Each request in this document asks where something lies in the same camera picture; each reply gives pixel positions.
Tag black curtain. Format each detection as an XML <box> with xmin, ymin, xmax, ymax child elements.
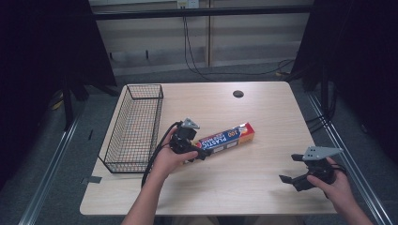
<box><xmin>0</xmin><ymin>0</ymin><xmax>118</xmax><ymax>191</ymax></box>
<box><xmin>289</xmin><ymin>0</ymin><xmax>398</xmax><ymax>163</ymax></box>

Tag black floor cables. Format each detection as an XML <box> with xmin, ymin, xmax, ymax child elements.
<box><xmin>305</xmin><ymin>83</ymin><xmax>339</xmax><ymax>135</ymax></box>

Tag black stand leg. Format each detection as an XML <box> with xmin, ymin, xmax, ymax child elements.
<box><xmin>61</xmin><ymin>82</ymin><xmax>75</xmax><ymax>131</ymax></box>

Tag grey tape strip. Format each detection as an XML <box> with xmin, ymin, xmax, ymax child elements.
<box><xmin>81</xmin><ymin>175</ymin><xmax>103</xmax><ymax>186</ymax></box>

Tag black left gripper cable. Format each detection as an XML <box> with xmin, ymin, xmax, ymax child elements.
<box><xmin>141</xmin><ymin>121</ymin><xmax>183</xmax><ymax>188</ymax></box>

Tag person's left hand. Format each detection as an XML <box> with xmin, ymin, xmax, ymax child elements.
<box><xmin>151</xmin><ymin>127</ymin><xmax>199</xmax><ymax>183</ymax></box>

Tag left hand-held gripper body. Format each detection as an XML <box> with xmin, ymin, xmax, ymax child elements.
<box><xmin>169</xmin><ymin>117</ymin><xmax>201</xmax><ymax>155</ymax></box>

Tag black hanging wall cable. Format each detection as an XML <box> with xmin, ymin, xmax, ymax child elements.
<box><xmin>182</xmin><ymin>16</ymin><xmax>296</xmax><ymax>83</ymax></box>

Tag white wall power outlet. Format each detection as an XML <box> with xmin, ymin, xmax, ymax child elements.
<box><xmin>176</xmin><ymin>0</ymin><xmax>200</xmax><ymax>9</ymax></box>

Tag person's right hand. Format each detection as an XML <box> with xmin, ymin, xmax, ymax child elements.
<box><xmin>306</xmin><ymin>157</ymin><xmax>355</xmax><ymax>214</ymax></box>

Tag black wire basket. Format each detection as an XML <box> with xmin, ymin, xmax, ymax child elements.
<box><xmin>98</xmin><ymin>83</ymin><xmax>165</xmax><ymax>174</ymax></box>

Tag metal floor rail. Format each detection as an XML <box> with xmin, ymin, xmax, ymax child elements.
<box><xmin>18</xmin><ymin>116</ymin><xmax>81</xmax><ymax>225</ymax></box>
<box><xmin>306</xmin><ymin>92</ymin><xmax>393</xmax><ymax>225</ymax></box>

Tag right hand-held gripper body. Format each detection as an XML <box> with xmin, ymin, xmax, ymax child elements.
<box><xmin>301</xmin><ymin>145</ymin><xmax>344</xmax><ymax>186</ymax></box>

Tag black horizontal bar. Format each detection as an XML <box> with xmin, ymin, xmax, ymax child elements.
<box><xmin>92</xmin><ymin>5</ymin><xmax>314</xmax><ymax>22</ymax></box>

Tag yellow floor object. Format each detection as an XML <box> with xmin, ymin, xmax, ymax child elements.
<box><xmin>50</xmin><ymin>90</ymin><xmax>65</xmax><ymax>111</ymax></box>

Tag blue plastic wrap box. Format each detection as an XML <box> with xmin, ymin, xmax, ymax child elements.
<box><xmin>184</xmin><ymin>122</ymin><xmax>255</xmax><ymax>164</ymax></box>

